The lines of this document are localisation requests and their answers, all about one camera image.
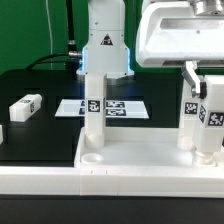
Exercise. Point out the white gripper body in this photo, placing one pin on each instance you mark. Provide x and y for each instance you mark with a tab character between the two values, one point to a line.
172	32

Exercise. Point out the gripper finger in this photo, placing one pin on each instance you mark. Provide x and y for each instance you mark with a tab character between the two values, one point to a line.
189	74

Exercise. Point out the white desk tabletop tray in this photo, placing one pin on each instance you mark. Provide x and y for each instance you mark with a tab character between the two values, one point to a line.
135	147

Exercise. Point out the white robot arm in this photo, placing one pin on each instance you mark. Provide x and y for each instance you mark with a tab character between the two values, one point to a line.
185	33

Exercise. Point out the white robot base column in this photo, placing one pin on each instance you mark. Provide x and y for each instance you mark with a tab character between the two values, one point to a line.
106	51

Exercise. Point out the white sheet with fiducial tags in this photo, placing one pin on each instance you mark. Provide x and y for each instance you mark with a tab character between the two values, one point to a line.
114	109

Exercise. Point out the white block at left edge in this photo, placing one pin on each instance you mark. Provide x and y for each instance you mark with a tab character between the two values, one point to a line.
1	134

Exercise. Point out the white front fence rail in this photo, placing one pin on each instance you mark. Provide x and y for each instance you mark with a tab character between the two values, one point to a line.
125	181

